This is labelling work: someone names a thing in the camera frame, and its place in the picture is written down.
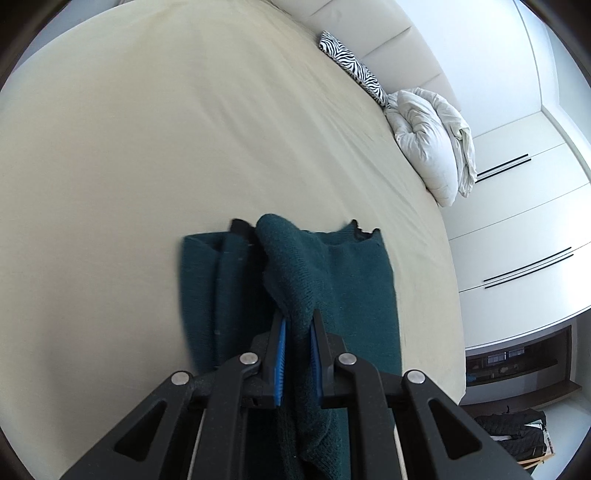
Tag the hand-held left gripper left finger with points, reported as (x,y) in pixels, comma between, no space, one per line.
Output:
(279,364)

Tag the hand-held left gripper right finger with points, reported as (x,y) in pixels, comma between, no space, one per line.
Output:
(316,364)

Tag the dark green knit sweater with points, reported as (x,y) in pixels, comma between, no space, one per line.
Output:
(355,286)

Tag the dark wooden shelf unit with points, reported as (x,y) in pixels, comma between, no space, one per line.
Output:
(512,364)

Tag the dark clothing pile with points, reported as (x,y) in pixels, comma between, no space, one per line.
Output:
(508,422)

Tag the white folded duvet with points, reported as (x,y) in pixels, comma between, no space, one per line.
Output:
(429,147)

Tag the bed with beige sheet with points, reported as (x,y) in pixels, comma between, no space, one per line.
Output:
(138,138)

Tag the zebra print pillow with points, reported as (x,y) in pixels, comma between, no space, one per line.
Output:
(353,64)

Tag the cream padded headboard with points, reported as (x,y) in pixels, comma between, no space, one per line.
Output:
(392,50)

